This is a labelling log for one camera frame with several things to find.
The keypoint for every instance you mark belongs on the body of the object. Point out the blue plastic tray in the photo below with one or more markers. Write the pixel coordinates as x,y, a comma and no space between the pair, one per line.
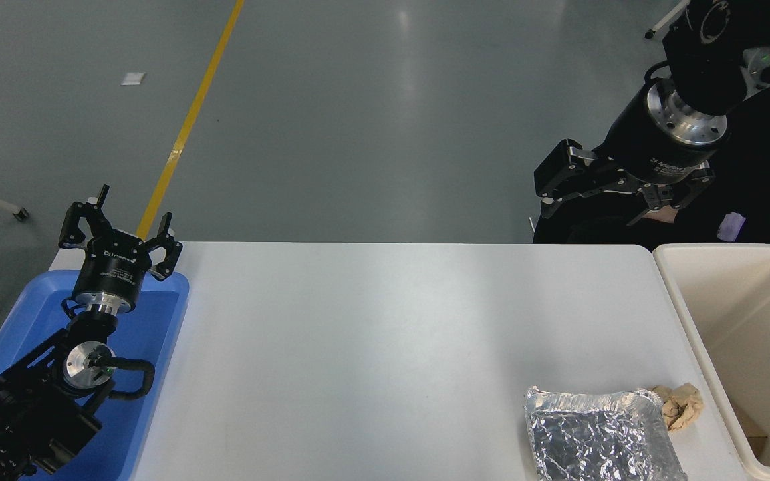
158,334

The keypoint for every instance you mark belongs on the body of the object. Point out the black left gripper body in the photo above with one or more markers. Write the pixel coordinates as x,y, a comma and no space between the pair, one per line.
112,267

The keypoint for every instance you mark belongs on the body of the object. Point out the silver foil plate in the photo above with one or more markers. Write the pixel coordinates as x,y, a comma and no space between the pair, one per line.
599,437

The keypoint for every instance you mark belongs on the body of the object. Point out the white paper scrap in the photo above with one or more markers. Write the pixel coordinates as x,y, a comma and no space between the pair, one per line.
133,79

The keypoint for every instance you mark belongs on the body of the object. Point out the large pale bin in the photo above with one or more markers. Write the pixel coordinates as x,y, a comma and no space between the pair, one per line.
692,294

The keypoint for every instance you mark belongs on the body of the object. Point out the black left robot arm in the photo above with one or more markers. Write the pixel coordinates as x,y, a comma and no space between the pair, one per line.
31,414

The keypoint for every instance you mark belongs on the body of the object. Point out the white wheeled chair base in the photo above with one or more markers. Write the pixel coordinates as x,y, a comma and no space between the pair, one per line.
667,19

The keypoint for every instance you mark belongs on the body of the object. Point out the crumpled tan paper ball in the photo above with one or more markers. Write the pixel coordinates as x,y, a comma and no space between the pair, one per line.
680,406

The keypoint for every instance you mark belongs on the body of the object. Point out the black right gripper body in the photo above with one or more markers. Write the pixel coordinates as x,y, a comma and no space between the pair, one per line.
639,143

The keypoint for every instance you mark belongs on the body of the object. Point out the seated person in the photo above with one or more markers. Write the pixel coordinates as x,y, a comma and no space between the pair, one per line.
759,194

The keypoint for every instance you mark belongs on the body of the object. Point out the person's left hand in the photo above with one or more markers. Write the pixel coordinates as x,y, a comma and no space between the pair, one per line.
663,216

